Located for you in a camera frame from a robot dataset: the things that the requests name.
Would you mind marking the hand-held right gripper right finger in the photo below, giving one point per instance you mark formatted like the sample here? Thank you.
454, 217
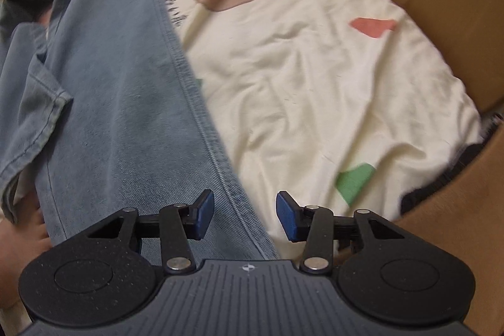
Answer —
286, 216

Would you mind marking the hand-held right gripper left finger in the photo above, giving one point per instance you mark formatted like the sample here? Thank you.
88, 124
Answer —
204, 216

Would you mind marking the blue denim pants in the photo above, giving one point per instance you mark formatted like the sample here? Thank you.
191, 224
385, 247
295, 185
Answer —
118, 103

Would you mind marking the printed cream blanket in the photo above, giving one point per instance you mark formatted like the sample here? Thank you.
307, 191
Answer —
315, 84

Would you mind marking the cardboard box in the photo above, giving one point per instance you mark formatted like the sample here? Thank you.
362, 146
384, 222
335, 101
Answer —
453, 5

